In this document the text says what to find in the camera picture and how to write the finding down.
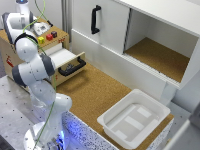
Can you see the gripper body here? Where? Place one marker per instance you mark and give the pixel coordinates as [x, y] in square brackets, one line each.
[42, 28]

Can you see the white cabinet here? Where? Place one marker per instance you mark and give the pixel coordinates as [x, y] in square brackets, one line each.
[110, 57]

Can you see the wooden drawer box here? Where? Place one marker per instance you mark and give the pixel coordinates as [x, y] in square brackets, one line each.
[8, 50]

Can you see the white plastic box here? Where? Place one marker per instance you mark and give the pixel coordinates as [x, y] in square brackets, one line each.
[133, 120]

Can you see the purple block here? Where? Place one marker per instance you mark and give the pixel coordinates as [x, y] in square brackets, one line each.
[54, 34]

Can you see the wooden drawer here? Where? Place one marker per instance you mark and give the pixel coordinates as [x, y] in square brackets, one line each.
[63, 56]

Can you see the white sliding door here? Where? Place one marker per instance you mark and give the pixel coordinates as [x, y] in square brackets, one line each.
[113, 26]

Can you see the yellow block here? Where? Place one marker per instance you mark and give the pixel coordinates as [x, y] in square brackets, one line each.
[41, 40]

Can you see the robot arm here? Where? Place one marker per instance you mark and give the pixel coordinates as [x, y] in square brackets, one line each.
[36, 70]

